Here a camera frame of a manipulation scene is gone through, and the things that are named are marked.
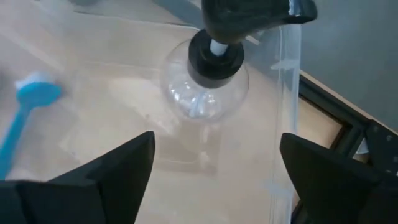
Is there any clear soap pump bottle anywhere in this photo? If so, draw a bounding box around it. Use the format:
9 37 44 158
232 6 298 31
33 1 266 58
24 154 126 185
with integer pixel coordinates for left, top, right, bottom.
159 0 318 123

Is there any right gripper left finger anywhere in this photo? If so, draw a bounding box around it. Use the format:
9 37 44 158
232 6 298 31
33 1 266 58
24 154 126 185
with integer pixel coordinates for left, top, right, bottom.
0 131 155 224

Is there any clear plastic bin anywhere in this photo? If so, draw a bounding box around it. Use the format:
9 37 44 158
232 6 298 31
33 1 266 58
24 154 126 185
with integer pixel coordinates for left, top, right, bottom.
55 12 303 224

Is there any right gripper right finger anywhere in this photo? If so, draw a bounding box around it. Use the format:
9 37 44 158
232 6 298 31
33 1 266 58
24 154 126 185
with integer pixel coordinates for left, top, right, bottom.
279 132 398 224

